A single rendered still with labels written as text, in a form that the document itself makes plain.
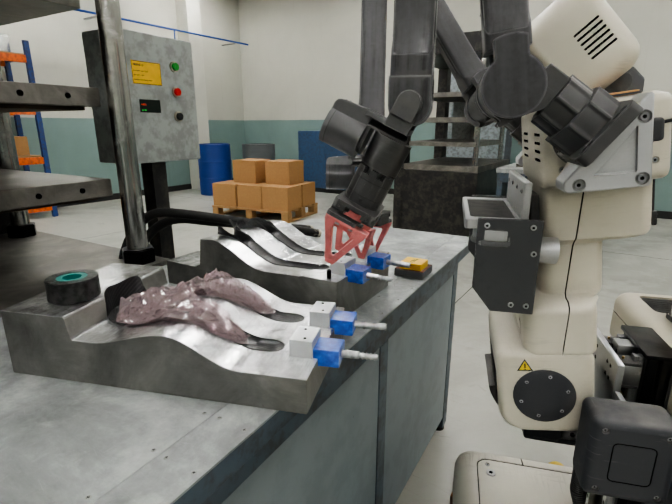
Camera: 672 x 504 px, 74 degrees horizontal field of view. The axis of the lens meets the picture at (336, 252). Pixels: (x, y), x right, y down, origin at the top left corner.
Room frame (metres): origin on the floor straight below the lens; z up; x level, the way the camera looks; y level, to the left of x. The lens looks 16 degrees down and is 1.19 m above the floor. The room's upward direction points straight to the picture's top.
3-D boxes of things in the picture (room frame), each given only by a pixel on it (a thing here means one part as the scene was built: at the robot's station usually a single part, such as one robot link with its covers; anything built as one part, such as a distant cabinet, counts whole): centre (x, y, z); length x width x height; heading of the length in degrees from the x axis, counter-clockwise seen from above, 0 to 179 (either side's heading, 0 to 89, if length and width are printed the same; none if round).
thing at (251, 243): (1.06, 0.14, 0.92); 0.35 x 0.16 x 0.09; 60
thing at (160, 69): (1.61, 0.65, 0.73); 0.30 x 0.22 x 1.47; 150
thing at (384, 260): (0.98, -0.11, 0.89); 0.13 x 0.05 x 0.05; 60
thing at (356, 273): (0.88, -0.06, 0.89); 0.13 x 0.05 x 0.05; 60
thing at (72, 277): (0.71, 0.44, 0.93); 0.08 x 0.08 x 0.04
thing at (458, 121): (5.50, -1.48, 1.03); 1.54 x 0.94 x 2.06; 146
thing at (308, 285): (1.07, 0.15, 0.87); 0.50 x 0.26 x 0.14; 60
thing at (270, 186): (6.15, 0.97, 0.37); 1.20 x 0.82 x 0.74; 64
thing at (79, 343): (0.72, 0.26, 0.85); 0.50 x 0.26 x 0.11; 77
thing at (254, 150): (8.09, 1.37, 0.44); 0.59 x 0.59 x 0.88
